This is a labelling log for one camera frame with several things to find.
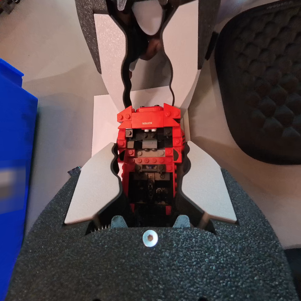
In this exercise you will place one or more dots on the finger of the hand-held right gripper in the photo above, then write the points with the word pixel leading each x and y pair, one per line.
pixel 108 51
pixel 186 51

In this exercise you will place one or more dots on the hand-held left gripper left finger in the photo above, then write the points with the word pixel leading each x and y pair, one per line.
pixel 91 193

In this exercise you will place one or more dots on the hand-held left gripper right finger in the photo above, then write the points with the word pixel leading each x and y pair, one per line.
pixel 209 193

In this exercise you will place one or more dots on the lego instruction booklet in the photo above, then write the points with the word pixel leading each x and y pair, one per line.
pixel 103 127

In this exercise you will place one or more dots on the red and black lego car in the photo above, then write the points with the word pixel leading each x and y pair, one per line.
pixel 148 122

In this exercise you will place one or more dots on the blue plastic bin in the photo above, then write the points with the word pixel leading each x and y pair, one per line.
pixel 16 141

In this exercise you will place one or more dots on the small dark wedge lego piece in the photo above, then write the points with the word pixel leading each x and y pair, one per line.
pixel 73 170

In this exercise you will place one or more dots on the black quilted chair seat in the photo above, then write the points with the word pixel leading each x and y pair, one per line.
pixel 294 273
pixel 263 84

